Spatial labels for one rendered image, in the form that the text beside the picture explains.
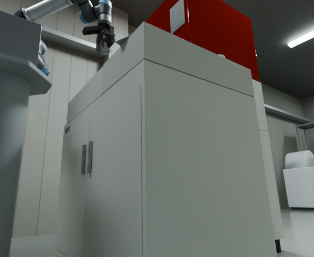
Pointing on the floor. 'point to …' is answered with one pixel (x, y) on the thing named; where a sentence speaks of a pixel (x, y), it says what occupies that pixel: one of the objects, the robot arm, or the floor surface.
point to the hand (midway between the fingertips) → (99, 55)
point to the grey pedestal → (6, 140)
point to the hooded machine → (304, 182)
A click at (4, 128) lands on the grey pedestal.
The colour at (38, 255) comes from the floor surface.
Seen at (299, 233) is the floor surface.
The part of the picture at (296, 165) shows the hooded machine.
